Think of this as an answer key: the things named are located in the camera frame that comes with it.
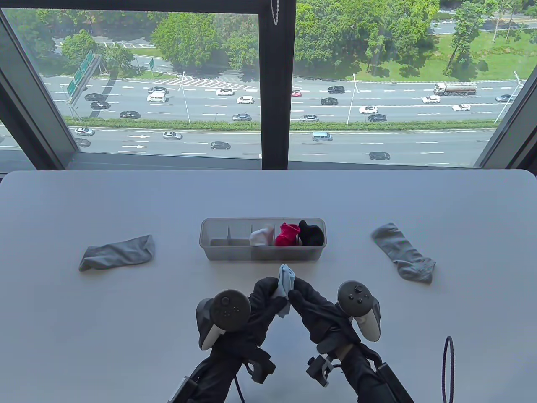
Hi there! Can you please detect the person's right hand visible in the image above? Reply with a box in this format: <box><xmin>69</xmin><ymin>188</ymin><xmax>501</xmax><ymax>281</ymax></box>
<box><xmin>288</xmin><ymin>277</ymin><xmax>365</xmax><ymax>350</ymax></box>

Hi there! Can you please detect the person's left hand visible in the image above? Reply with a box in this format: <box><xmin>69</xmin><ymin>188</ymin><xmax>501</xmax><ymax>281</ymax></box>
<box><xmin>209</xmin><ymin>276</ymin><xmax>289</xmax><ymax>358</ymax></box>

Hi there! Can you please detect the grey hand controller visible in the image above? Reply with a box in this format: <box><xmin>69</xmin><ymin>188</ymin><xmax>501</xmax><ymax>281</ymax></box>
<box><xmin>337</xmin><ymin>280</ymin><xmax>381</xmax><ymax>341</ymax></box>
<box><xmin>196</xmin><ymin>290</ymin><xmax>251</xmax><ymax>351</ymax></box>

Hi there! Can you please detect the black sock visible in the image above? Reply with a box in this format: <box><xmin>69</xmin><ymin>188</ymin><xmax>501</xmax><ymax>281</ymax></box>
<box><xmin>299</xmin><ymin>222</ymin><xmax>325</xmax><ymax>247</ymax></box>
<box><xmin>298</xmin><ymin>220</ymin><xmax>325</xmax><ymax>247</ymax></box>

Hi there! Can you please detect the grey sock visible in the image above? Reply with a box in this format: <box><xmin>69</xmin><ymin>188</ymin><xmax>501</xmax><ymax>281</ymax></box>
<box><xmin>371</xmin><ymin>222</ymin><xmax>437</xmax><ymax>284</ymax></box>
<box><xmin>79</xmin><ymin>234</ymin><xmax>156</xmax><ymax>272</ymax></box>

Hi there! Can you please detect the black right forearm module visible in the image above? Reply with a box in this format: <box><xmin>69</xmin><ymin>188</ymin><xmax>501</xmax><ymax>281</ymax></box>
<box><xmin>375</xmin><ymin>363</ymin><xmax>414</xmax><ymax>403</ymax></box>

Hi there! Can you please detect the black left forearm module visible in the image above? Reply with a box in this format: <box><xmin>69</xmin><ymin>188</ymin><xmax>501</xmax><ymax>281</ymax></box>
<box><xmin>168</xmin><ymin>377</ymin><xmax>198</xmax><ymax>403</ymax></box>

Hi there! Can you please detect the clear plastic divided organizer box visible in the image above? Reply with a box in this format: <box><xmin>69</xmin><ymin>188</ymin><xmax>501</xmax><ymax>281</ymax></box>
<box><xmin>199</xmin><ymin>217</ymin><xmax>327</xmax><ymax>262</ymax></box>

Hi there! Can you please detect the green road sign gantry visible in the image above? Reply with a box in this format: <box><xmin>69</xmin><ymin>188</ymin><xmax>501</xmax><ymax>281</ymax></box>
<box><xmin>65</xmin><ymin>50</ymin><xmax>103</xmax><ymax>122</ymax></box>

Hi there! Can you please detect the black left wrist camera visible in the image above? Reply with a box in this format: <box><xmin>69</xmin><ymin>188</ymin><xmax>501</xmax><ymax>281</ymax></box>
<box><xmin>245</xmin><ymin>348</ymin><xmax>276</xmax><ymax>384</ymax></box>

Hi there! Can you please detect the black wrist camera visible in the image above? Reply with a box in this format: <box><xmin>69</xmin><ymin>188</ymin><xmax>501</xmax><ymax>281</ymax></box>
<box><xmin>305</xmin><ymin>354</ymin><xmax>336</xmax><ymax>387</ymax></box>
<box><xmin>245</xmin><ymin>348</ymin><xmax>276</xmax><ymax>384</ymax></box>

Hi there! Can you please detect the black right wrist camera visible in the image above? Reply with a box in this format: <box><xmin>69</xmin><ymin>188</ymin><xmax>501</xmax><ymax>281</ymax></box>
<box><xmin>305</xmin><ymin>354</ymin><xmax>336</xmax><ymax>387</ymax></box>

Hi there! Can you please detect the dark window frame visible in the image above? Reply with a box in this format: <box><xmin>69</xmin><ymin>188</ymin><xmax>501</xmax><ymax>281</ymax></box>
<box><xmin>0</xmin><ymin>0</ymin><xmax>537</xmax><ymax>170</ymax></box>

